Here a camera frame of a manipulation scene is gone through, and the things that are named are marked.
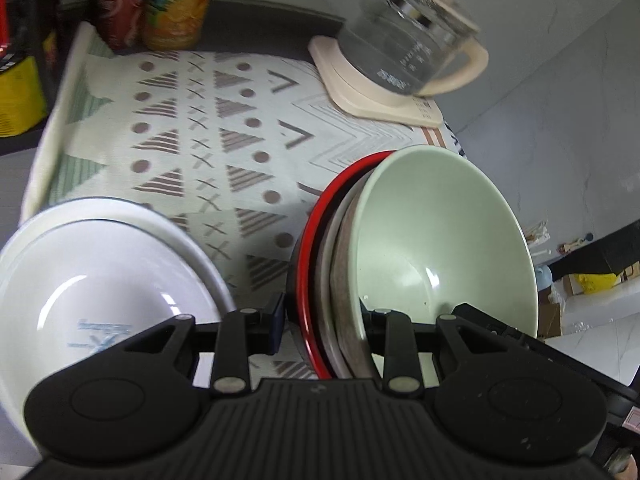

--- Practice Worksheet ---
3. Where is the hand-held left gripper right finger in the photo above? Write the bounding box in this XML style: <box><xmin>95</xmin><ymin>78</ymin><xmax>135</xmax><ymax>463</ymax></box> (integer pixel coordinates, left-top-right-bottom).
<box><xmin>359</xmin><ymin>297</ymin><xmax>538</xmax><ymax>393</ymax></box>

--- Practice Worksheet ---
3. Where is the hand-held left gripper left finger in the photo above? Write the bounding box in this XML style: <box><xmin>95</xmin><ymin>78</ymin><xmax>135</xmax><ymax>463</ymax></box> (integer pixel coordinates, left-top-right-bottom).
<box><xmin>120</xmin><ymin>292</ymin><xmax>287</xmax><ymax>395</ymax></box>

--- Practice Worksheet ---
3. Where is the red rimmed black bowl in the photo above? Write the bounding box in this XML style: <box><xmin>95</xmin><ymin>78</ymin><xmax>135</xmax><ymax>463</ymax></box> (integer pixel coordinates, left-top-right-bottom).
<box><xmin>292</xmin><ymin>150</ymin><xmax>396</xmax><ymax>381</ymax></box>

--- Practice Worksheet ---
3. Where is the light grey bowl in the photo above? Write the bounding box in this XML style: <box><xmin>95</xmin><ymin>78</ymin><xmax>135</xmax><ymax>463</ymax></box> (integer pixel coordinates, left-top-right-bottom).
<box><xmin>319</xmin><ymin>175</ymin><xmax>366</xmax><ymax>368</ymax></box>

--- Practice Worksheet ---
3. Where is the grey brown plate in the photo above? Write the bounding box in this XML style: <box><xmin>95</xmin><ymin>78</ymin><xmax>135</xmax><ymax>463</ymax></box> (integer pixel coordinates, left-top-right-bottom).
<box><xmin>332</xmin><ymin>167</ymin><xmax>383</xmax><ymax>380</ymax></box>

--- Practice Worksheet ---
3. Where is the pale green bowl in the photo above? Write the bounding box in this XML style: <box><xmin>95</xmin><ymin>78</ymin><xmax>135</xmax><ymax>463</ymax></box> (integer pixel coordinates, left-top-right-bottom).
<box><xmin>350</xmin><ymin>145</ymin><xmax>540</xmax><ymax>381</ymax></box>

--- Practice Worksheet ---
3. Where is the white printed bowl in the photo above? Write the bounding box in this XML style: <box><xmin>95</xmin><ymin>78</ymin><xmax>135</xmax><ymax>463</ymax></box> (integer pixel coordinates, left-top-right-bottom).
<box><xmin>0</xmin><ymin>227</ymin><xmax>223</xmax><ymax>441</ymax></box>

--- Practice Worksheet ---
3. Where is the yellow plastic bag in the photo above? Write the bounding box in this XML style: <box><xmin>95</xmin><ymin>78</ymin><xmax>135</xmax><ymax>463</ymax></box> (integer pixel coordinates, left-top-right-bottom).
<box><xmin>575</xmin><ymin>272</ymin><xmax>620</xmax><ymax>295</ymax></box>

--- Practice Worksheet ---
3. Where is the light blue bottle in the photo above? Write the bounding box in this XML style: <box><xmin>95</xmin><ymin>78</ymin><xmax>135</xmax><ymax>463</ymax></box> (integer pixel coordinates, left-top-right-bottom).
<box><xmin>534</xmin><ymin>265</ymin><xmax>557</xmax><ymax>302</ymax></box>

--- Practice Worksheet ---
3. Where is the patterned beige table mat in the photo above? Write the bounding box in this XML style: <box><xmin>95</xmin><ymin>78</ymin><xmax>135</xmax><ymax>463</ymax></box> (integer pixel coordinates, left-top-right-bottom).
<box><xmin>20</xmin><ymin>22</ymin><xmax>468</xmax><ymax>391</ymax></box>

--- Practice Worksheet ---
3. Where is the cream kettle heating base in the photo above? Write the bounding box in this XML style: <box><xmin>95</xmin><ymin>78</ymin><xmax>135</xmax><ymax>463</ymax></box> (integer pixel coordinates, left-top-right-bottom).
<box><xmin>307</xmin><ymin>35</ymin><xmax>446</xmax><ymax>127</ymax></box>

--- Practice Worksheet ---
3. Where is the blue and yellow snack can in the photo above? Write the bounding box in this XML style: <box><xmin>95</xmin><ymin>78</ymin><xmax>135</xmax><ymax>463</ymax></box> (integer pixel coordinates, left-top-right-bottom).
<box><xmin>142</xmin><ymin>0</ymin><xmax>218</xmax><ymax>52</ymax></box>

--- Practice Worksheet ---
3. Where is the yellow box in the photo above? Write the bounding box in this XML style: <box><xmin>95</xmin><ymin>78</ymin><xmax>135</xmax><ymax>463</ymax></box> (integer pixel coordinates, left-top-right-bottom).
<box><xmin>0</xmin><ymin>55</ymin><xmax>48</xmax><ymax>138</ymax></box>

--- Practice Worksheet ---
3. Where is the red snack can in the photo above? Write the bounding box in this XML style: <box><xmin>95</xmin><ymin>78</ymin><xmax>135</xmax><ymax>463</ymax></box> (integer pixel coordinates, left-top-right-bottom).
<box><xmin>92</xmin><ymin>0</ymin><xmax>151</xmax><ymax>56</ymax></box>

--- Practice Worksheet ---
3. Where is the glass electric kettle cream handle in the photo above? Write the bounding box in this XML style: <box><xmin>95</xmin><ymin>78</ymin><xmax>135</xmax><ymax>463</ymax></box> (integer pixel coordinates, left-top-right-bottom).
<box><xmin>337</xmin><ymin>0</ymin><xmax>490</xmax><ymax>98</ymax></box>

